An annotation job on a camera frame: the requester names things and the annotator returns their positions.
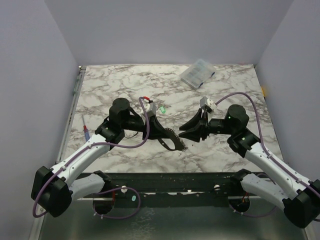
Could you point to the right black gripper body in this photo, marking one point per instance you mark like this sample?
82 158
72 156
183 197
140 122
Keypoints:
204 127

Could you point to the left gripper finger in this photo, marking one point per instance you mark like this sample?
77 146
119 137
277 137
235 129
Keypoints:
154 126
154 135

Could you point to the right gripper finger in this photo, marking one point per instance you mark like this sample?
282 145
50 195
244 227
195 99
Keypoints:
193 135
196 120

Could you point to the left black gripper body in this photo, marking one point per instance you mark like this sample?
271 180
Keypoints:
135 123

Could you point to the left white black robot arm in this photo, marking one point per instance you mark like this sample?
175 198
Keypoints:
55 188

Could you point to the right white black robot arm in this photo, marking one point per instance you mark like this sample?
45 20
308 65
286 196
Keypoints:
295 194

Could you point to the clear plastic organizer box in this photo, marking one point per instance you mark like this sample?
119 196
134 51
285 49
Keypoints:
199 72

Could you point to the red blue screwdriver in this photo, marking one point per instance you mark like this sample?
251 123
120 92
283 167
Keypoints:
85 129

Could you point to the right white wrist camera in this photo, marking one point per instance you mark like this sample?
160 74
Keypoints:
207 104

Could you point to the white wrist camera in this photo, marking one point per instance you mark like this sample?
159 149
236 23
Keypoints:
207 104
150 109

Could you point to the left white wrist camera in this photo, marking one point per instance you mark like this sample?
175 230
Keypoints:
150 109

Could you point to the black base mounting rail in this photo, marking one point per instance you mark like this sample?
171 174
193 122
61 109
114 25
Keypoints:
171 190

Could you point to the aluminium side rail left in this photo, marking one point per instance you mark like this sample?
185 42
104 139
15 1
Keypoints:
71 115

